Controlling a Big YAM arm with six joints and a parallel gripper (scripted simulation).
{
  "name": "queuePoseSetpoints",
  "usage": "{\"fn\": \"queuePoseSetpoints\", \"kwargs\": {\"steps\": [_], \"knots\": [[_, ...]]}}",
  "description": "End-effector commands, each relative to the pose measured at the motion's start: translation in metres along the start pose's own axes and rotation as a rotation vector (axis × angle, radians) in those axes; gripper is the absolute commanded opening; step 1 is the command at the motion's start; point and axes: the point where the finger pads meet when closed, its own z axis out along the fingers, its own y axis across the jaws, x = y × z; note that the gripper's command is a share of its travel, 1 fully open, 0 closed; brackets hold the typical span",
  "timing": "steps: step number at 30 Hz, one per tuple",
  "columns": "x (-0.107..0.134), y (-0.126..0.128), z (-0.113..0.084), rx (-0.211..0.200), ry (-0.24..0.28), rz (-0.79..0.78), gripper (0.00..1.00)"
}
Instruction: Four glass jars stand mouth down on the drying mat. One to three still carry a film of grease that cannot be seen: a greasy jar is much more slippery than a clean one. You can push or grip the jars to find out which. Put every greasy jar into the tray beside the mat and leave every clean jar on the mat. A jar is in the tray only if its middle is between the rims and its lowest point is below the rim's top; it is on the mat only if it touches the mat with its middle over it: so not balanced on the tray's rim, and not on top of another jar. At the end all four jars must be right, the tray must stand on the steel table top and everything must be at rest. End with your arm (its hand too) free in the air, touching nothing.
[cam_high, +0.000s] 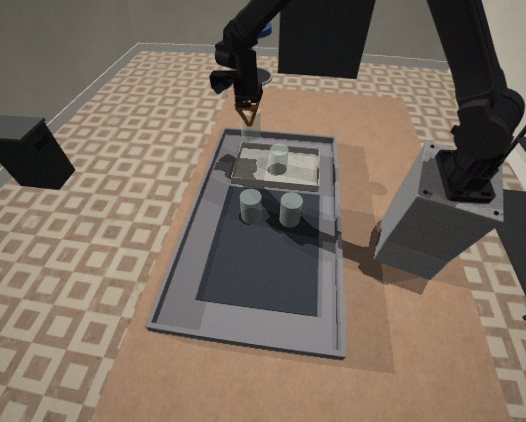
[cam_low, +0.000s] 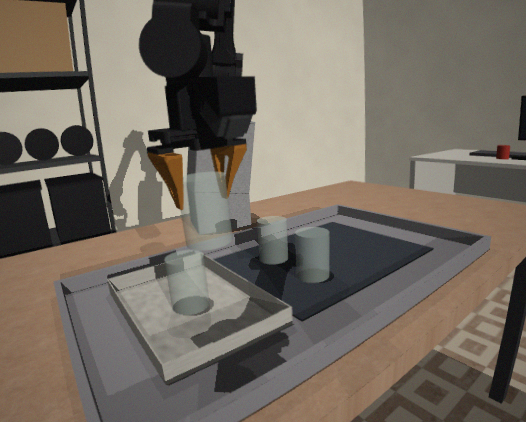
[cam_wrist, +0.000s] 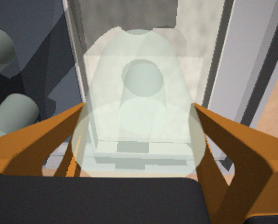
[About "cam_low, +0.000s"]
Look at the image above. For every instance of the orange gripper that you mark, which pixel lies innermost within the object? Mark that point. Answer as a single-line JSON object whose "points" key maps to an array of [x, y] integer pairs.
{"points": [[198, 139]]}

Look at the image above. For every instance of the clear glass jar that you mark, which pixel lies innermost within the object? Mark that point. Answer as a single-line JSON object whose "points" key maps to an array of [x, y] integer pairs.
{"points": [[205, 215], [272, 239], [187, 281], [312, 254]]}

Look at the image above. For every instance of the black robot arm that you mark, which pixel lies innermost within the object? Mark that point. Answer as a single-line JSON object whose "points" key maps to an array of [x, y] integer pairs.
{"points": [[171, 47]]}

